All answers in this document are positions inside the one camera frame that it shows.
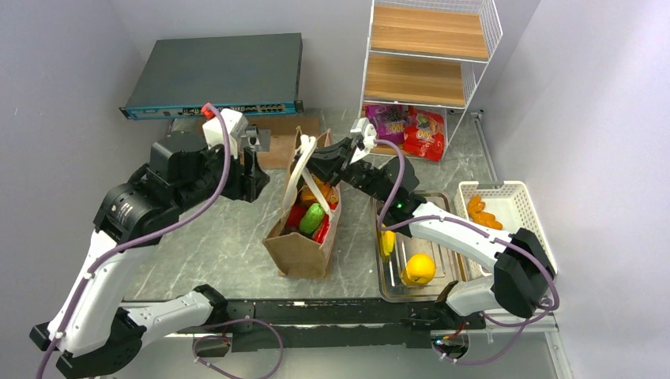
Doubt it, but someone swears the yellow lemon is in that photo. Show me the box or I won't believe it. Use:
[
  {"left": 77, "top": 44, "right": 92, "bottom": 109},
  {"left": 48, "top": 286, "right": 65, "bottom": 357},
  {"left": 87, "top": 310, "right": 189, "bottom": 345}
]
[{"left": 401, "top": 253, "right": 436, "bottom": 286}]

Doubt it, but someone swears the wooden base board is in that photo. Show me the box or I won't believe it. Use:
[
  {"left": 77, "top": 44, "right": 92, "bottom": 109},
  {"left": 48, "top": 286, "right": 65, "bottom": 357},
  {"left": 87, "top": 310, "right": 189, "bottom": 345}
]
[{"left": 246, "top": 115, "right": 322, "bottom": 171}]

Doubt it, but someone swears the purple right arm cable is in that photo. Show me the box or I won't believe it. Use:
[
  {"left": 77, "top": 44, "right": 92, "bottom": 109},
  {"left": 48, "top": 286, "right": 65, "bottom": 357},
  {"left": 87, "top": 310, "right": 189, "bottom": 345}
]
[{"left": 374, "top": 138, "right": 561, "bottom": 366}]

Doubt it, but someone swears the red snack bag shelf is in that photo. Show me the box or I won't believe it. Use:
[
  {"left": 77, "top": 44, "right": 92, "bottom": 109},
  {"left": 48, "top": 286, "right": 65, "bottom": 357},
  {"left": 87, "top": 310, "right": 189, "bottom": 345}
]
[
  {"left": 282, "top": 205, "right": 330, "bottom": 243},
  {"left": 402, "top": 106, "right": 446, "bottom": 162}
]

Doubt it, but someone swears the stainless steel tray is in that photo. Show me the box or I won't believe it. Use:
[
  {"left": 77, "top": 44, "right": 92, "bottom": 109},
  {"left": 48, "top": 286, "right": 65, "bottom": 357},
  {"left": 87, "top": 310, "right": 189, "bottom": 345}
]
[{"left": 370, "top": 190, "right": 475, "bottom": 303}]

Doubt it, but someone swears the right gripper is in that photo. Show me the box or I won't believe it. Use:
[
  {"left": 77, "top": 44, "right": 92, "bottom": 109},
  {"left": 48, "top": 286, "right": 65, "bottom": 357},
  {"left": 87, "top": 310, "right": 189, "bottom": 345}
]
[{"left": 295, "top": 137, "right": 392, "bottom": 204}]

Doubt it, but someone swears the orange carrot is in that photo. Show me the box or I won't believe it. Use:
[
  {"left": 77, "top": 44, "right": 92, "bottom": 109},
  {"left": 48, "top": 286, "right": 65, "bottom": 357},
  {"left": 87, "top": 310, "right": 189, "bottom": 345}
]
[{"left": 467, "top": 196, "right": 503, "bottom": 230}]

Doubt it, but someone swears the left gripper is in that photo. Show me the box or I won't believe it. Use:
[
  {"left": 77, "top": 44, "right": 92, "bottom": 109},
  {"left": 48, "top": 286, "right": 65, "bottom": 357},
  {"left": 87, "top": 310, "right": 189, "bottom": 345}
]
[{"left": 175, "top": 135, "right": 270, "bottom": 214}]

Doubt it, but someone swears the white wire shelf rack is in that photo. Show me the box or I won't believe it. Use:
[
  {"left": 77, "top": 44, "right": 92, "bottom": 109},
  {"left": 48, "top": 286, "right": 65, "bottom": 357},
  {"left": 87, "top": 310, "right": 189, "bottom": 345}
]
[{"left": 359, "top": 0, "right": 503, "bottom": 140}]

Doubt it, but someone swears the grey network switch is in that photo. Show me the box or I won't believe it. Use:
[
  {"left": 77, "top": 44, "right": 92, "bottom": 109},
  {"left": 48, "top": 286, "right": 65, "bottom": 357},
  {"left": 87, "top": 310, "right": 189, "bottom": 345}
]
[{"left": 119, "top": 32, "right": 304, "bottom": 121}]

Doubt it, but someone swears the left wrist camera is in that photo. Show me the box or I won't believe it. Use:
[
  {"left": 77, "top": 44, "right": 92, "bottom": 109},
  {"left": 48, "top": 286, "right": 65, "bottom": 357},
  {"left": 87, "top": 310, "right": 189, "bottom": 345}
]
[{"left": 201, "top": 103, "right": 250, "bottom": 159}]

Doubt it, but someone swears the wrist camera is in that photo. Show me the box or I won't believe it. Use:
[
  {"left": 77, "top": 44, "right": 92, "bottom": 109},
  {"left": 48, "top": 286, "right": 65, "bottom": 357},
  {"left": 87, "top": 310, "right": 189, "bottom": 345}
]
[
  {"left": 349, "top": 118, "right": 378, "bottom": 163},
  {"left": 201, "top": 103, "right": 250, "bottom": 159}
]

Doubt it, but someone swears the brown burlap grocery bag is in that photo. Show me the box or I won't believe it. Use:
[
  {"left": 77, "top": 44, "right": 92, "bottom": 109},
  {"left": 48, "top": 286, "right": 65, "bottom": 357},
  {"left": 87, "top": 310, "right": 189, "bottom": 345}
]
[{"left": 262, "top": 127, "right": 342, "bottom": 280}]

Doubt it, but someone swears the yellow banana bunch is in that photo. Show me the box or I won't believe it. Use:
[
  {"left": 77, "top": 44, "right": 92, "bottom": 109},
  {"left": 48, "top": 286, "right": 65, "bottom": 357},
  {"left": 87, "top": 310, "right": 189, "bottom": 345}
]
[{"left": 378, "top": 231, "right": 396, "bottom": 259}]

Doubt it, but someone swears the metal switch stand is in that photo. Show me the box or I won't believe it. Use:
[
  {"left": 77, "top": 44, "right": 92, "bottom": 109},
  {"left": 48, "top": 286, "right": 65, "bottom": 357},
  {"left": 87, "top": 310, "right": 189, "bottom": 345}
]
[{"left": 240, "top": 124, "right": 271, "bottom": 152}]

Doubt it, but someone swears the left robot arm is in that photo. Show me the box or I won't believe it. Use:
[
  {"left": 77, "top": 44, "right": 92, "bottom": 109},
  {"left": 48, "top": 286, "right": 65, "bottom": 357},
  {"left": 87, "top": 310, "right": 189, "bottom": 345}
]
[{"left": 29, "top": 132, "right": 269, "bottom": 378}]

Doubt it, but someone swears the orange snack bag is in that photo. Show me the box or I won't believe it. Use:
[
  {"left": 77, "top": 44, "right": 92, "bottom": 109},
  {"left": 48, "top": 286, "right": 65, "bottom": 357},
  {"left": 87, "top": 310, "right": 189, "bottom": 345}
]
[{"left": 299, "top": 175, "right": 340, "bottom": 209}]

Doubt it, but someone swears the purple snack bag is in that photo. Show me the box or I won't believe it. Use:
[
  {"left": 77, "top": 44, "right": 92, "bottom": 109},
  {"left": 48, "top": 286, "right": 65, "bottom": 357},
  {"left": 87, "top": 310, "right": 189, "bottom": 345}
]
[{"left": 364, "top": 104, "right": 408, "bottom": 145}]

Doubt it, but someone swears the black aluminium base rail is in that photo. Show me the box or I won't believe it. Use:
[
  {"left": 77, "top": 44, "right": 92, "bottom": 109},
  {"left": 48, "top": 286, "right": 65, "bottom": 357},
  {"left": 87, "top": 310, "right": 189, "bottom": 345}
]
[{"left": 83, "top": 298, "right": 556, "bottom": 379}]

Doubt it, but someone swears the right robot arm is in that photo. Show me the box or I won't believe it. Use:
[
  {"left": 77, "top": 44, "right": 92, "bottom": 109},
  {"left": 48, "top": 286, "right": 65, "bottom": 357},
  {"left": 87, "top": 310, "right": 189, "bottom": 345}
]
[{"left": 306, "top": 137, "right": 560, "bottom": 328}]

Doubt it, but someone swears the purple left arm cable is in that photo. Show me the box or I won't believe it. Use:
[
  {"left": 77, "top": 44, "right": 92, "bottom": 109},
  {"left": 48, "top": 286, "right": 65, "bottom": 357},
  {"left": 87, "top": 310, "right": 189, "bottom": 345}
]
[{"left": 35, "top": 104, "right": 286, "bottom": 379}]

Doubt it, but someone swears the green leafy vegetable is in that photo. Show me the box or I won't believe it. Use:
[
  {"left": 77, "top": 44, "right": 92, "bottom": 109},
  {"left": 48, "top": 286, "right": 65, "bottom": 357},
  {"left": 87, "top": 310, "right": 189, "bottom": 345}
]
[{"left": 299, "top": 203, "right": 326, "bottom": 235}]

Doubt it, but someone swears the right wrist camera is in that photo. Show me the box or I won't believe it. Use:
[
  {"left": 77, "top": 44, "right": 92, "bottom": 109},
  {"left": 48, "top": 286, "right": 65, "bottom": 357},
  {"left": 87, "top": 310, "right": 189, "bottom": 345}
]
[{"left": 349, "top": 118, "right": 378, "bottom": 163}]

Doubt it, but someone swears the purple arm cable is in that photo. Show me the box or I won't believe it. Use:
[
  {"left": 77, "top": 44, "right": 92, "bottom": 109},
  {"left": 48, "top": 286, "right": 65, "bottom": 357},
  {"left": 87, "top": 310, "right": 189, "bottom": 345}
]
[
  {"left": 35, "top": 104, "right": 286, "bottom": 379},
  {"left": 374, "top": 138, "right": 561, "bottom": 366}
]

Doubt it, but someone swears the white plastic basket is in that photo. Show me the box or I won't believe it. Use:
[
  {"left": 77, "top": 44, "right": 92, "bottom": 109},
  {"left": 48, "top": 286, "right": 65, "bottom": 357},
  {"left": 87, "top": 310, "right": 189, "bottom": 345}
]
[{"left": 454, "top": 181, "right": 559, "bottom": 275}]

